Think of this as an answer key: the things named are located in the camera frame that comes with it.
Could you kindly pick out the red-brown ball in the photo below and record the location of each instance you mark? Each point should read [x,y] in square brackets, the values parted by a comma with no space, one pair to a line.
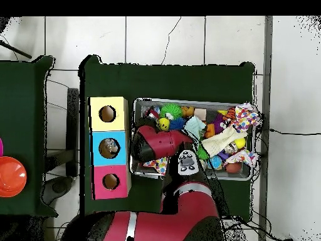
[233,167]

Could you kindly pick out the dark green side table cloth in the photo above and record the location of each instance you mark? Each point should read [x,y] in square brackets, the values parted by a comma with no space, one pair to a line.
[30,125]

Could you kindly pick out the wooden box with three holes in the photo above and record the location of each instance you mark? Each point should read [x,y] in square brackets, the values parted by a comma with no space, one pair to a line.
[122,140]

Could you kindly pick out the black floor stand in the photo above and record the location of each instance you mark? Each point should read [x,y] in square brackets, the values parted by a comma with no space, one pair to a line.
[72,130]

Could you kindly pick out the shallow clear mesh bin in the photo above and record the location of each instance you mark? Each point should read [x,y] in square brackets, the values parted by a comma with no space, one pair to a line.
[241,174]

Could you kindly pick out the dark green tablecloth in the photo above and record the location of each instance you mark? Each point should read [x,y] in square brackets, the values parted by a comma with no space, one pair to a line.
[125,80]

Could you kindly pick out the orange plate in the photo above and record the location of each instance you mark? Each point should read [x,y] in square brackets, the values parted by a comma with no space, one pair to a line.
[10,176]

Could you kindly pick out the green spiky ball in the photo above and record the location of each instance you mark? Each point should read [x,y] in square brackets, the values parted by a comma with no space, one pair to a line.
[202,152]

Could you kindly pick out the yellow ball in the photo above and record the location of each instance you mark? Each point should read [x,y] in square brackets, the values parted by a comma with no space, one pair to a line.
[164,124]

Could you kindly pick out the black tripod leg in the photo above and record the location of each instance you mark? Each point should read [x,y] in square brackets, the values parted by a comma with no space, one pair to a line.
[15,50]

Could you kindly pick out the mint green knit cloth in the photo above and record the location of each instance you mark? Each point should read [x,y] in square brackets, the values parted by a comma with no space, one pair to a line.
[195,125]

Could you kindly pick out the cream cloth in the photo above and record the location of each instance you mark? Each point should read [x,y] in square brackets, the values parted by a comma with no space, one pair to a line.
[225,139]

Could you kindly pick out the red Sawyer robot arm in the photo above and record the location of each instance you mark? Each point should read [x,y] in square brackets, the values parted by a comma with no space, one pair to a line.
[160,143]

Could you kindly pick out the colourful polka-dot cloth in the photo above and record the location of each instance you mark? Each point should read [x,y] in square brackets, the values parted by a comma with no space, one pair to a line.
[158,164]

